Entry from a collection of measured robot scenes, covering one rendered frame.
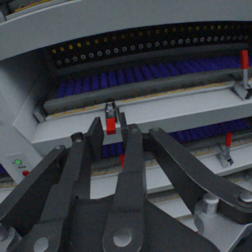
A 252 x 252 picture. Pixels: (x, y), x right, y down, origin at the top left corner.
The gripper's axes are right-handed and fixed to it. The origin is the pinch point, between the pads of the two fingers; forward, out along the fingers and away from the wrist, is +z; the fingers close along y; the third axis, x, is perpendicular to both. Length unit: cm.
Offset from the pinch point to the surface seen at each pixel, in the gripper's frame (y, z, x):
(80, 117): -6.4, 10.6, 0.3
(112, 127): 0.2, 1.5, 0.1
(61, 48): -9.4, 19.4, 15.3
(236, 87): 25.7, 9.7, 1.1
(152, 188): 5.6, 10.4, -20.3
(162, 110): 9.2, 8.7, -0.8
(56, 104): -10.8, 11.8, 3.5
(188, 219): 21, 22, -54
